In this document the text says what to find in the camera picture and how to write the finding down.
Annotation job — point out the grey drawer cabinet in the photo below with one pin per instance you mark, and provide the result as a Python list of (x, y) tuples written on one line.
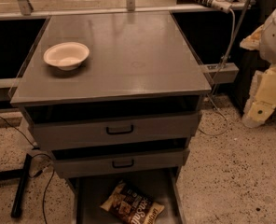
[(139, 65)]

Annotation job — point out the white paper bowl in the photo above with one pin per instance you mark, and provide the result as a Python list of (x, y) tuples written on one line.
[(66, 56)]

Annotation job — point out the top grey drawer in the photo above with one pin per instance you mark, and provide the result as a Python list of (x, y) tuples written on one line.
[(104, 132)]

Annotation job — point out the brown chip bag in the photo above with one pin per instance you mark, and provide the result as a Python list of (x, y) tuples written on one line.
[(132, 206)]

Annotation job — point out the white power strip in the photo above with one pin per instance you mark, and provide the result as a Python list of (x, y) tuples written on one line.
[(211, 0)]

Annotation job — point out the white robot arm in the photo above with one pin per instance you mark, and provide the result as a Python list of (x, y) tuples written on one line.
[(262, 39)]

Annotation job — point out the bottom open drawer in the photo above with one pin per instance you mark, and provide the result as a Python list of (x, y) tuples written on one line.
[(159, 185)]

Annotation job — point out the black floor stand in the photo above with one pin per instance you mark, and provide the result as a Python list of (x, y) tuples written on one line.
[(22, 175)]

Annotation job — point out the grey drawer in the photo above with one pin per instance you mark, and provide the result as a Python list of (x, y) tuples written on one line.
[(121, 163), (104, 132)]

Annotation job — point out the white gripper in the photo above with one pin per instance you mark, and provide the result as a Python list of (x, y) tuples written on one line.
[(275, 40)]

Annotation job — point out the middle grey drawer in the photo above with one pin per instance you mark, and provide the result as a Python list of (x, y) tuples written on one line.
[(121, 163)]

